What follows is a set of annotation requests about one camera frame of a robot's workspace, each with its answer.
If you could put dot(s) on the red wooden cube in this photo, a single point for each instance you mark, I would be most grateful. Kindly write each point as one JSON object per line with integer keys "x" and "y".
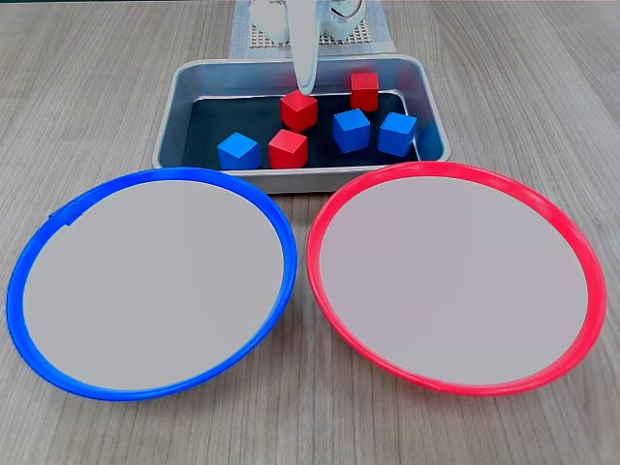
{"x": 364, "y": 92}
{"x": 288, "y": 150}
{"x": 299, "y": 112}

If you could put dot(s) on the blue wooden cube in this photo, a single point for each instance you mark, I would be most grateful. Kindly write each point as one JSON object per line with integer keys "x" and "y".
{"x": 397, "y": 134}
{"x": 351, "y": 132}
{"x": 238, "y": 152}

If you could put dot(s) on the black tray liner mat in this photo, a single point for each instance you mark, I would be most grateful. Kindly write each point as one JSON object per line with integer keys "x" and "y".
{"x": 232, "y": 116}

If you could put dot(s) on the silver metal tray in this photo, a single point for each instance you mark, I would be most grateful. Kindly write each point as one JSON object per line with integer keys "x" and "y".
{"x": 203, "y": 77}

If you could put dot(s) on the white mesh anti-slip mat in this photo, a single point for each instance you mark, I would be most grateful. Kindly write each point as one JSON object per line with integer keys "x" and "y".
{"x": 358, "y": 41}

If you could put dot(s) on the red rimmed white dish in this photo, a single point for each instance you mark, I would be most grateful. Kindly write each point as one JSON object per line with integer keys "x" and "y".
{"x": 455, "y": 281}

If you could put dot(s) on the blue rimmed white dish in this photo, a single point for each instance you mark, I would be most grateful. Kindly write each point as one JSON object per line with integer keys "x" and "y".
{"x": 145, "y": 281}

